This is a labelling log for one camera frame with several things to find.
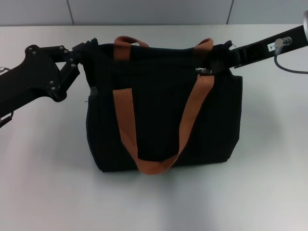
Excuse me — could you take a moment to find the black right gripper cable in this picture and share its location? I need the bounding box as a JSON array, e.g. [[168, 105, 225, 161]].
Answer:
[[273, 37, 308, 74]]

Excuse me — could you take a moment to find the silver zipper pull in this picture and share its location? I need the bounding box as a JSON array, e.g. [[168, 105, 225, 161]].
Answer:
[[195, 66, 213, 76]]

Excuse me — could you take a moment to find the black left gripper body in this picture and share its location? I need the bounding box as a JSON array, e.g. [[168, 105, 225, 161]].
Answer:
[[0, 44, 74, 103]]

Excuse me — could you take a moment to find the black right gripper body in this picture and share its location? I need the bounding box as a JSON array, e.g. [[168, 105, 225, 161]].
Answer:
[[230, 25, 308, 70]]

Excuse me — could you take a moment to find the black food bag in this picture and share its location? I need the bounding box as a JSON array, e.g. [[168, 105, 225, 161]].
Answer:
[[85, 36, 243, 175]]

